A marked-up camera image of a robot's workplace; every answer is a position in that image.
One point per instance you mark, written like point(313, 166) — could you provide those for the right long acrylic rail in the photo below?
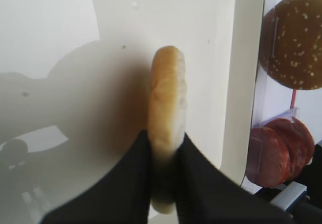
point(256, 90)

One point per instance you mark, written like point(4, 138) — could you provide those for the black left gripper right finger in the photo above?
point(205, 195)

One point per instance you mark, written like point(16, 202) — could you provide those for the sesame bun top left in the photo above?
point(290, 45)

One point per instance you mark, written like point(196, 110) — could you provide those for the dark meat patty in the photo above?
point(268, 162)

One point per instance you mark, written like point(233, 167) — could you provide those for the reddish bacon patty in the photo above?
point(298, 141)

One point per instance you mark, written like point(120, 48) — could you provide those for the bun bottom half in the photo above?
point(167, 106)

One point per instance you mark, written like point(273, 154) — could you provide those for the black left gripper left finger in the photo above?
point(122, 196)

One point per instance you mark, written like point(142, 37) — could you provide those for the right lower acrylic holder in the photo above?
point(276, 153)

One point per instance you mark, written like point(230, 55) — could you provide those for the white metal tray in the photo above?
point(74, 89)

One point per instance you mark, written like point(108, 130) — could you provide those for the grey metal bracket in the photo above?
point(289, 196)

